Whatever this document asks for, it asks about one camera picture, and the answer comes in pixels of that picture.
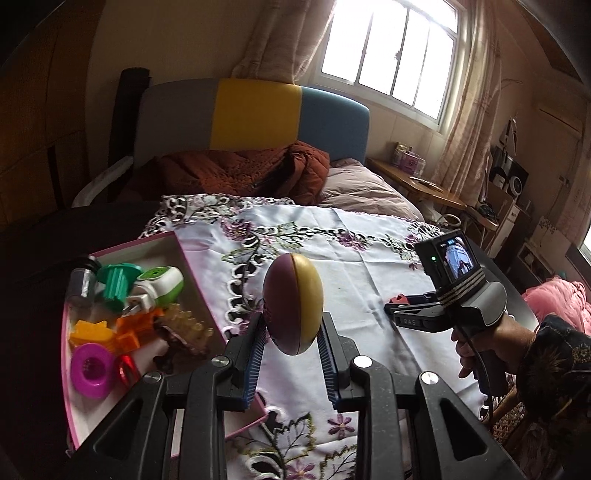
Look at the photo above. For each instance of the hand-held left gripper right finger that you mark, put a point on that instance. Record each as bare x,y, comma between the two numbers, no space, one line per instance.
330,364

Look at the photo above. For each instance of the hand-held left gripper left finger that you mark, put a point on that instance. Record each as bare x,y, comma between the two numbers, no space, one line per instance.
251,369

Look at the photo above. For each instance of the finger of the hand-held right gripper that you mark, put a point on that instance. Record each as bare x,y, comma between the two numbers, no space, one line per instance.
401,310

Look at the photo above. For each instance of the purple yellow egg-shaped ball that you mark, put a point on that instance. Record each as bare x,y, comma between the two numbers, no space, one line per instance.
291,300

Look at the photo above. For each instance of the brown massage comb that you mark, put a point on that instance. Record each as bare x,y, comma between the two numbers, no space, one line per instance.
184,325

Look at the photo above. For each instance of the pink cardboard box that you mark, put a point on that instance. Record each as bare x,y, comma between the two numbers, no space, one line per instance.
191,272

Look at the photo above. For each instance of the green white plug-in device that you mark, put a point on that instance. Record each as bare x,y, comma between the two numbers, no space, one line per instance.
161,281

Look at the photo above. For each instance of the red u-shaped item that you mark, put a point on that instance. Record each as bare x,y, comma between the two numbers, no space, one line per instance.
125,369

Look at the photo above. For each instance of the green plastic piece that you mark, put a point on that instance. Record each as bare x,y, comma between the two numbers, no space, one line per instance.
117,281

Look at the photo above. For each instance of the magenta round plastic item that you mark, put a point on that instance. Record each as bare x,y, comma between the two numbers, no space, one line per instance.
90,369

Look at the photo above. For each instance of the yellow orange plastic toy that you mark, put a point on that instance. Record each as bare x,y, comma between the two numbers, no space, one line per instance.
90,333

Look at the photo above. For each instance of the person's right forearm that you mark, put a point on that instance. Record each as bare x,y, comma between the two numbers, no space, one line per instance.
554,360

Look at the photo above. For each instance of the person's right hand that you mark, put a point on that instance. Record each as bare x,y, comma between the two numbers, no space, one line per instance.
503,344

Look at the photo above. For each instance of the floral embroidered white tablecloth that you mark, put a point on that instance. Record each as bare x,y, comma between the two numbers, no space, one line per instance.
351,258

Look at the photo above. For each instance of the pink cloth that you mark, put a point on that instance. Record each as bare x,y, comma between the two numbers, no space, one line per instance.
563,295

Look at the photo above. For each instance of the wooden bedside desk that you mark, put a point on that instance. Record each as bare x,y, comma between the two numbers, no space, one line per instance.
415,184

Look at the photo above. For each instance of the black stereo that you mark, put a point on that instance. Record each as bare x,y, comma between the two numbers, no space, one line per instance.
508,170

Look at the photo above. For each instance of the pale pink duvet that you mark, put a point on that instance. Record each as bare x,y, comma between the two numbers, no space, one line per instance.
364,189

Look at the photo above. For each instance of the purple box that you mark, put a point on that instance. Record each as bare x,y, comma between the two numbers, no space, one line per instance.
408,159

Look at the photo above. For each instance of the beige curtain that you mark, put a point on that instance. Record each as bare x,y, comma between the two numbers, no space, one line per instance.
475,115
277,41

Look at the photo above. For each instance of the brown quilted jacket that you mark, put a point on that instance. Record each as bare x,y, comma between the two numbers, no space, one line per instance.
221,170

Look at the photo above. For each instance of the window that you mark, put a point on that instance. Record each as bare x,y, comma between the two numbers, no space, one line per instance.
392,55

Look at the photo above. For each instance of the white patterned cloth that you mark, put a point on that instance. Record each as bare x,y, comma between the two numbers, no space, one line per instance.
101,177

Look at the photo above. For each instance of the grey yellow blue headboard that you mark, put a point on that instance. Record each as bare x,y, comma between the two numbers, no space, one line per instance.
254,115

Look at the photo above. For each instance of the dark blanket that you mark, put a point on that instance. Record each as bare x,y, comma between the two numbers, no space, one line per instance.
32,258

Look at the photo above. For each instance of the black rolled mat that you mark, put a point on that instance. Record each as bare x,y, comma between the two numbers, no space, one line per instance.
129,115

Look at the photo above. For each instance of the wooden wardrobe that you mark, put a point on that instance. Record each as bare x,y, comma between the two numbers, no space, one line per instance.
41,115

